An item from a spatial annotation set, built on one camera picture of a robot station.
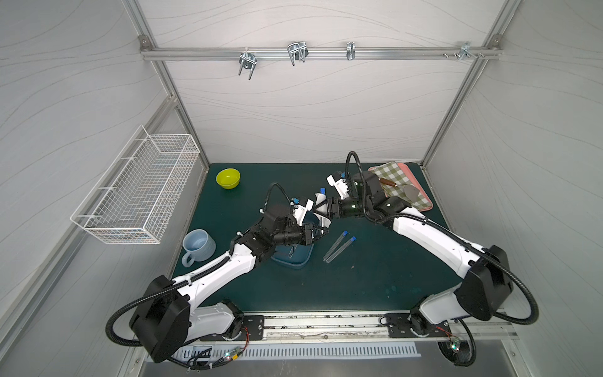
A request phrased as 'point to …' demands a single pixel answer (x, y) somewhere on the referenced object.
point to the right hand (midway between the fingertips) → (317, 208)
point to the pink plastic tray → (410, 173)
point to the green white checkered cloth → (394, 173)
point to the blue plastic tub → (293, 256)
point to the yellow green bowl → (228, 178)
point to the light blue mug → (199, 245)
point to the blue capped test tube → (290, 252)
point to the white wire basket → (134, 200)
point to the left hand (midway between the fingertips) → (327, 233)
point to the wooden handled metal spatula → (411, 191)
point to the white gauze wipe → (319, 198)
